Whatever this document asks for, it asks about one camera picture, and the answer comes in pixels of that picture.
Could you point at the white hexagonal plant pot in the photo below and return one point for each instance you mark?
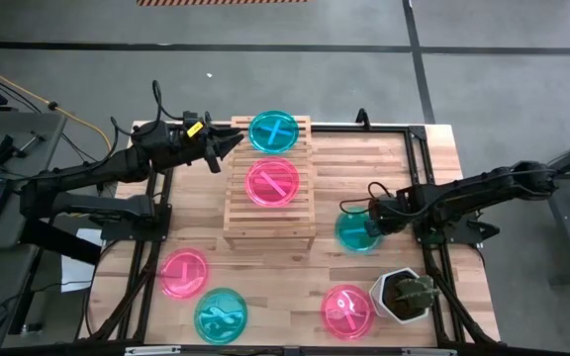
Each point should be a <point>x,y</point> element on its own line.
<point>378,296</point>

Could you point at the green cactus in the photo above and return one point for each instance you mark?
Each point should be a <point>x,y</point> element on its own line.
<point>416,293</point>

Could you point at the white paper sheet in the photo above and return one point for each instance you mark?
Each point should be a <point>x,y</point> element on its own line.
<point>74,272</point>

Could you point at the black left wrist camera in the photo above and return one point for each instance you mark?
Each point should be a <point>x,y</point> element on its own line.
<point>191,118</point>

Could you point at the grey desk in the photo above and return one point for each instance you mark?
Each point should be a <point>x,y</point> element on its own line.
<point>18,143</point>

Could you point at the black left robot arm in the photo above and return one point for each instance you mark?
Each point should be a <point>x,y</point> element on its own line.
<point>92,173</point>

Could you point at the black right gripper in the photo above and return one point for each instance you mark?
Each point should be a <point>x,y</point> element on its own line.
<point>389,212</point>

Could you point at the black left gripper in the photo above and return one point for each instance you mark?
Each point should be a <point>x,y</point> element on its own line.
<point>186,146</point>

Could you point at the black clamp tools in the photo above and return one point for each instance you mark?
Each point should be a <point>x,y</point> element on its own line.
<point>3,148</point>

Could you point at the yellow label tag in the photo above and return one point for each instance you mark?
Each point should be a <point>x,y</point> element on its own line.
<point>195,129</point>

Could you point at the black aluminium table frame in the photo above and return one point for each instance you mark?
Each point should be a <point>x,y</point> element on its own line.
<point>364,129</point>

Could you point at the slatted wooden shelf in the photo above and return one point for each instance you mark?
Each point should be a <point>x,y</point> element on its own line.
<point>270,220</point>

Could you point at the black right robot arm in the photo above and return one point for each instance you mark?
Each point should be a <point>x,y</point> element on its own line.
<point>483,190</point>

